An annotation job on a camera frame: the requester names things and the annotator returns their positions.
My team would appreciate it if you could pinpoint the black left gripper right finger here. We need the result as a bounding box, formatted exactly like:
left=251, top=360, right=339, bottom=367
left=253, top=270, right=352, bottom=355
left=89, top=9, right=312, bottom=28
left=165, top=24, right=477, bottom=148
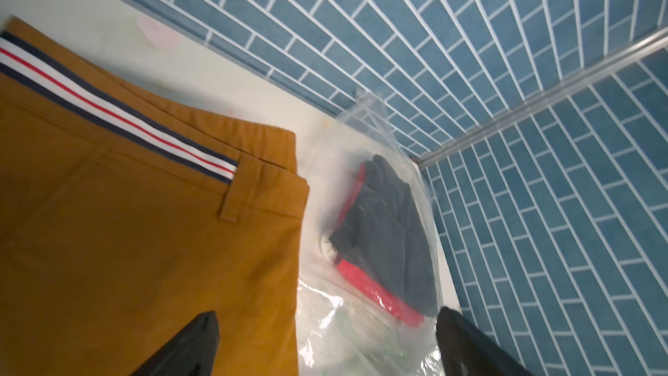
left=436, top=306, right=531, bottom=376

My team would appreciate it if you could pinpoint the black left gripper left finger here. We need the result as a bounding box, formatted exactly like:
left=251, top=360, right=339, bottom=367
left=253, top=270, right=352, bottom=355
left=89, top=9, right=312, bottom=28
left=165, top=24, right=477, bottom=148
left=132, top=311, right=219, bottom=376

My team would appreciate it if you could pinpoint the brown garment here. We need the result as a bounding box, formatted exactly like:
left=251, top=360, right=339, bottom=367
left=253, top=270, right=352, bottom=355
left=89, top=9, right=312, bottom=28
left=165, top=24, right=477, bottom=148
left=1, top=17, right=310, bottom=375

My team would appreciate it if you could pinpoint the clear plastic vacuum bag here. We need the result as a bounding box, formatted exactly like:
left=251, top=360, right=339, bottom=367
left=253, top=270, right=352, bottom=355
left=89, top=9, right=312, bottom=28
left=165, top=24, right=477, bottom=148
left=296, top=90, right=448, bottom=375

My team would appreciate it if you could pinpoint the red folded garment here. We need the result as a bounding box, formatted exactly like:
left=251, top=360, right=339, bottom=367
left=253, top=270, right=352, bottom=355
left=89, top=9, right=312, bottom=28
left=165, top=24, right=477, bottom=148
left=334, top=163, right=424, bottom=328

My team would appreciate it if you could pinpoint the white vacuum bag valve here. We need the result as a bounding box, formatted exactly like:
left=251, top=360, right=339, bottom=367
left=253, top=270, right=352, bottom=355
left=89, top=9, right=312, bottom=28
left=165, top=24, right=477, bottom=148
left=319, top=230, right=339, bottom=265

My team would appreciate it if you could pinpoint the black garment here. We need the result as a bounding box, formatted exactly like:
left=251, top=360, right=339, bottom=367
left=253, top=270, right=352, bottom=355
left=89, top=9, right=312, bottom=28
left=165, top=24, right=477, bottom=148
left=332, top=155, right=438, bottom=318

